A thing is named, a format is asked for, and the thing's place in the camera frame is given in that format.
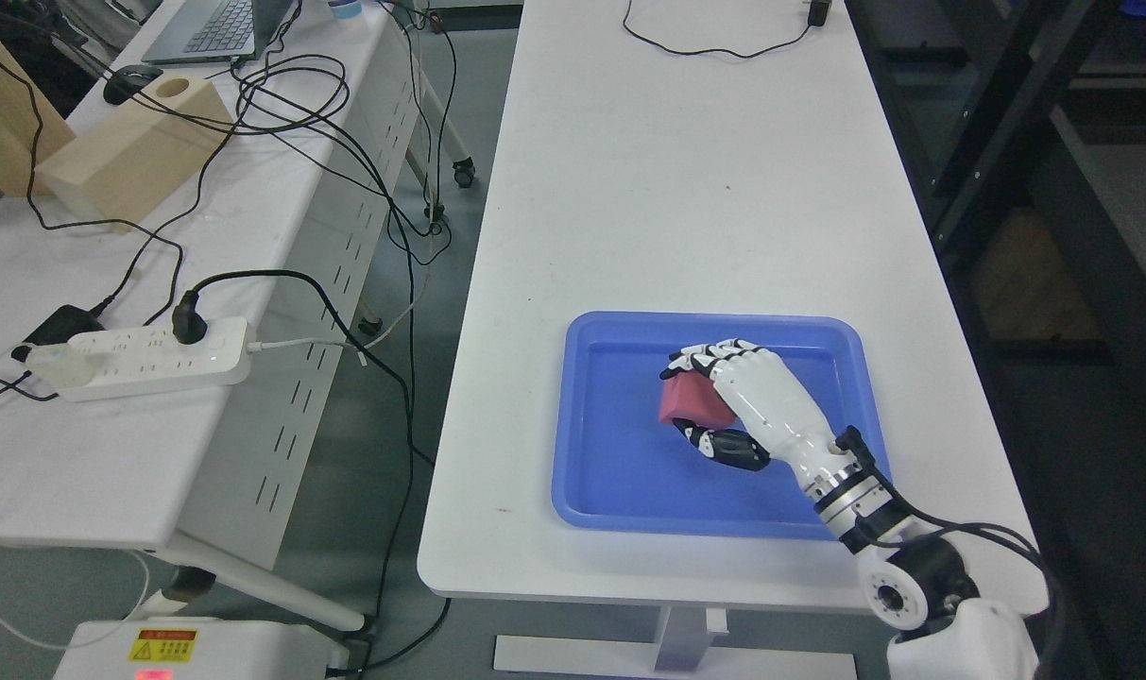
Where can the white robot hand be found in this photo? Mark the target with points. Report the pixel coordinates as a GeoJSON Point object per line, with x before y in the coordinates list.
{"type": "Point", "coordinates": [781, 420]}

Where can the pink block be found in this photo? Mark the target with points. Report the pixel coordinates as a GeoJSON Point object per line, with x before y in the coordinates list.
{"type": "Point", "coordinates": [692, 397]}

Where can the white robot forearm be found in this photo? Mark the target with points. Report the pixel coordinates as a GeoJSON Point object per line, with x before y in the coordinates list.
{"type": "Point", "coordinates": [915, 580]}

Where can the blue tray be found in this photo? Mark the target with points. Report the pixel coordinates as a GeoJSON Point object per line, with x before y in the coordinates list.
{"type": "Point", "coordinates": [618, 468]}

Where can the black metal shelf right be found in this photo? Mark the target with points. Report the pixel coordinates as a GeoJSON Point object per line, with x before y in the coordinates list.
{"type": "Point", "coordinates": [1015, 140]}

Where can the wooden block with hole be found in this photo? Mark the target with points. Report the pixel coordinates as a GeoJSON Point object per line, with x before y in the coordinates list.
{"type": "Point", "coordinates": [127, 164]}

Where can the white side desk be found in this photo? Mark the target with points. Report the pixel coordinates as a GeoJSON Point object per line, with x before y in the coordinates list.
{"type": "Point", "coordinates": [208, 477]}

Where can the white box device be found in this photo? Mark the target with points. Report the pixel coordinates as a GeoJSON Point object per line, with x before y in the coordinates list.
{"type": "Point", "coordinates": [200, 648]}

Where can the grey laptop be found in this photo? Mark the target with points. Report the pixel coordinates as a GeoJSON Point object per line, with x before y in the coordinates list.
{"type": "Point", "coordinates": [217, 31]}

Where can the white power strip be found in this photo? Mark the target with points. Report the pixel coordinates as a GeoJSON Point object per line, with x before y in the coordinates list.
{"type": "Point", "coordinates": [140, 361]}

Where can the black power adapter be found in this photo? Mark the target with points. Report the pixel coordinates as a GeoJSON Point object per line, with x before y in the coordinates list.
{"type": "Point", "coordinates": [66, 322]}

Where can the black computer mouse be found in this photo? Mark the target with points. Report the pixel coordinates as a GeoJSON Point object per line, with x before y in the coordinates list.
{"type": "Point", "coordinates": [127, 80]}

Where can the cardboard box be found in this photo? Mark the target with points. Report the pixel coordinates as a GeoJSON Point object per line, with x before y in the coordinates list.
{"type": "Point", "coordinates": [30, 129]}

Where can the white pedestal table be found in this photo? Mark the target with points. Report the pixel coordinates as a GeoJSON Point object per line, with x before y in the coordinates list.
{"type": "Point", "coordinates": [693, 157]}

